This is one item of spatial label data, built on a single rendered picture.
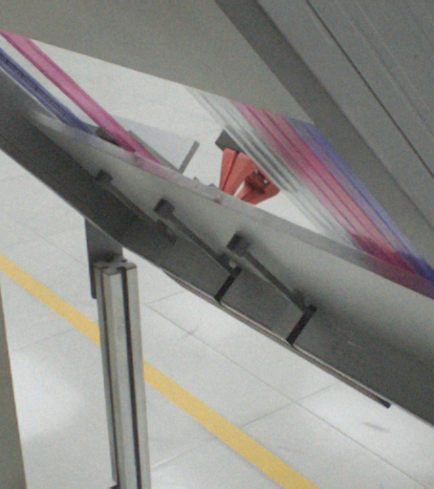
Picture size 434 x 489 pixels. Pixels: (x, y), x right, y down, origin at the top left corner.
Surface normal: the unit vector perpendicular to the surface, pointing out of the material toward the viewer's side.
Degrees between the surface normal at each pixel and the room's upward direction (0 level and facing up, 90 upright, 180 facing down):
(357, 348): 42
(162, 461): 0
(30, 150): 90
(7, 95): 90
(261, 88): 132
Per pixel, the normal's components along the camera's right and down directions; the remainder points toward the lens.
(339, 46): 0.60, 0.30
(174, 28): -0.58, 0.80
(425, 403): -0.56, -0.51
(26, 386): -0.03, -0.92
